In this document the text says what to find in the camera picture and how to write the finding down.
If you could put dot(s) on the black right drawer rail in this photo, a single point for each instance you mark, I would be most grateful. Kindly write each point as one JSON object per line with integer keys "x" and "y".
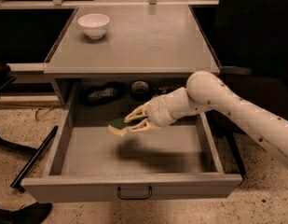
{"x": 235, "y": 151}

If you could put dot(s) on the green and yellow sponge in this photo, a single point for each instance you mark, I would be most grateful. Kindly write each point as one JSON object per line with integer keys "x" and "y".
{"x": 119, "y": 127}

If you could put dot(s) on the white ceramic bowl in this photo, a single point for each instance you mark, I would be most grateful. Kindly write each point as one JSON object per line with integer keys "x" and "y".
{"x": 94, "y": 25}

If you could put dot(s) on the grey open top drawer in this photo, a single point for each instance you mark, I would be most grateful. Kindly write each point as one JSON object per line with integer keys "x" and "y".
{"x": 87, "y": 163}

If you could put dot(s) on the grey metal cabinet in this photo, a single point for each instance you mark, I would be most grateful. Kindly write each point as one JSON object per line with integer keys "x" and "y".
{"x": 142, "y": 41}

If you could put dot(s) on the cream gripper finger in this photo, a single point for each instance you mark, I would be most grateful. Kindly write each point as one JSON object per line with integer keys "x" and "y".
{"x": 140, "y": 125}
{"x": 138, "y": 113}

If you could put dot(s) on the black drawer rail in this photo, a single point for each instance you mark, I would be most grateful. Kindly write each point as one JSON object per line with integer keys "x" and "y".
{"x": 16, "y": 183}
{"x": 235, "y": 151}

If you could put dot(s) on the black drawer handle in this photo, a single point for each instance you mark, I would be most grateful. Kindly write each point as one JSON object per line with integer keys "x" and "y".
{"x": 134, "y": 193}

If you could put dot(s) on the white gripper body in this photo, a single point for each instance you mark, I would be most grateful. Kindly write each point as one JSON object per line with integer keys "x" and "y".
{"x": 157, "y": 112}

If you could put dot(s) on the black office chair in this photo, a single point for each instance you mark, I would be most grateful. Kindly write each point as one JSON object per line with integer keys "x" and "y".
{"x": 253, "y": 34}

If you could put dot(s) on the crumpled white paper scrap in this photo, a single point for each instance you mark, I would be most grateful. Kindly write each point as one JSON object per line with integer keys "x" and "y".
{"x": 157, "y": 91}

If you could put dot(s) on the black object at left edge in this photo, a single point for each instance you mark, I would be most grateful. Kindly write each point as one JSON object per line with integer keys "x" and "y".
{"x": 5, "y": 78}

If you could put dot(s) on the black bag with label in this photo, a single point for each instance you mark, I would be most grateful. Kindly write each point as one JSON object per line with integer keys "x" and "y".
{"x": 102, "y": 95}

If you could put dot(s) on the black left drawer rail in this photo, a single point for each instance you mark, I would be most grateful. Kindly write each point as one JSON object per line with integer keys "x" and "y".
{"x": 16, "y": 183}

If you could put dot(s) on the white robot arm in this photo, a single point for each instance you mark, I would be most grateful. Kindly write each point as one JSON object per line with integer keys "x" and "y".
{"x": 205, "y": 91}

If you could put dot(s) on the black tape roll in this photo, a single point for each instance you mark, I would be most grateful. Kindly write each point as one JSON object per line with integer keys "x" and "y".
{"x": 140, "y": 90}

